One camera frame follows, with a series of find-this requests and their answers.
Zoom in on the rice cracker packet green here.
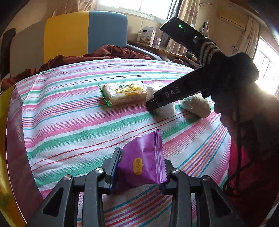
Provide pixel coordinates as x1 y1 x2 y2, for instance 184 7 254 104
98 81 147 107

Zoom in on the person right hand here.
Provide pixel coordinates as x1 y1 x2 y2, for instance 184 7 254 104
211 84 278 156

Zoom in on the white fluffy snack packet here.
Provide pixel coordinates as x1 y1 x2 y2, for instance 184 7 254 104
178 94 211 118

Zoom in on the floral beige curtain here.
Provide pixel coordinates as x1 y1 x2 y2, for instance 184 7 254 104
177 0 200 27

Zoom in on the white product box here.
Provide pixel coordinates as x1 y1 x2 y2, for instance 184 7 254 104
139 27 156 45

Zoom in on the striped pink green bedsheet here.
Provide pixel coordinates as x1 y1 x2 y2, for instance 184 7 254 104
8 58 232 227

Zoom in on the maroon blanket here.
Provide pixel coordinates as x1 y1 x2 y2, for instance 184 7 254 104
1 45 155 92

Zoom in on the grey yellow blue headboard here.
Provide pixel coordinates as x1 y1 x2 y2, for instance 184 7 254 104
9 11 128 77

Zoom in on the grey bed rail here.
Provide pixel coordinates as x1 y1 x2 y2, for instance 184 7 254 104
126 44 163 61

